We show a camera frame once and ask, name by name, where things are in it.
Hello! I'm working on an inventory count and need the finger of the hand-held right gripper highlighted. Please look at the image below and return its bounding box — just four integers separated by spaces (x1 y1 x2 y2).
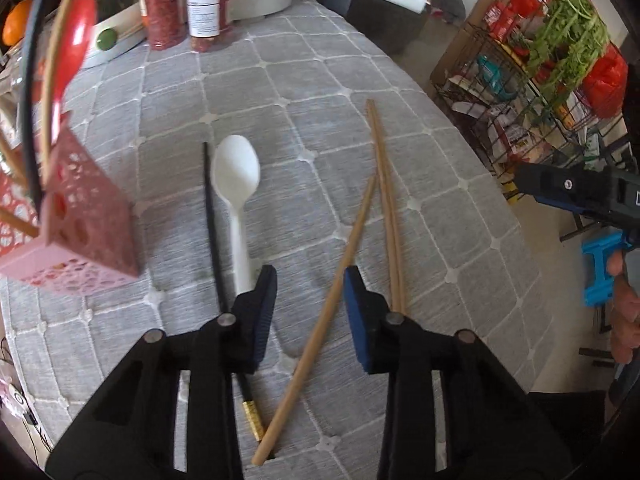
515 164 622 217

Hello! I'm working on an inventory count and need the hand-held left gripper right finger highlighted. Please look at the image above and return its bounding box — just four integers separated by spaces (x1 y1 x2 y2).
342 265 576 480

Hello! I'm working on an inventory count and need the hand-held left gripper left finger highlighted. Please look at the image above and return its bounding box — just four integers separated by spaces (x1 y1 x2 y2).
45 264 278 480

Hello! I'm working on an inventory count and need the black chopstick with gold band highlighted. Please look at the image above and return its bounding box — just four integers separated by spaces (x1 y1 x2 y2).
202 141 264 444
22 0 59 208

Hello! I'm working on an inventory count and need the white plastic spoon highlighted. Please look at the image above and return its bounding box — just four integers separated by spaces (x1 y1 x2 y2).
210 135 261 297

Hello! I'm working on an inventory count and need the pink perforated utensil holder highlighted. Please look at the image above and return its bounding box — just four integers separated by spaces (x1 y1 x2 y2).
0 125 142 294

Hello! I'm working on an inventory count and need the red plastic spoon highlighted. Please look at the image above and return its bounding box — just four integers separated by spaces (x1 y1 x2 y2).
42 0 99 106

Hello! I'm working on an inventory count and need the person's right hand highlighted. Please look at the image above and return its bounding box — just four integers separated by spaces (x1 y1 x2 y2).
607 250 640 364

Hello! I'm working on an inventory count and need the large red plastic bag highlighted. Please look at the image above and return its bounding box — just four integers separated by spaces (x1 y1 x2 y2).
582 42 629 119

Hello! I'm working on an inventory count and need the bunch of leafy greens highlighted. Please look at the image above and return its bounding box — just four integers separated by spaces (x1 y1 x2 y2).
527 0 614 92

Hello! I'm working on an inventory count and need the labelled jar of red dates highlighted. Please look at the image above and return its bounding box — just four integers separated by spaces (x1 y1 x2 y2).
185 0 236 54

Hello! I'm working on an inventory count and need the white ceramic dish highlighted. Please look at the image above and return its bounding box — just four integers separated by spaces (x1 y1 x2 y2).
80 2 149 69

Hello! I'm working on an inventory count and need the tall jar of goji berries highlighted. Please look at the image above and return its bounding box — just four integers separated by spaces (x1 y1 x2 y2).
135 0 187 51

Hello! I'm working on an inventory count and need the dark green squash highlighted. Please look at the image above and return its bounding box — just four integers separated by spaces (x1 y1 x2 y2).
95 0 134 24

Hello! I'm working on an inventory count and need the orange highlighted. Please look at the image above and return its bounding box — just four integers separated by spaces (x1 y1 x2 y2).
2 0 34 47

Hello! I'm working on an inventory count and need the black wire rack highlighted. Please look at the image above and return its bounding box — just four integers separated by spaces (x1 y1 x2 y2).
432 0 640 198

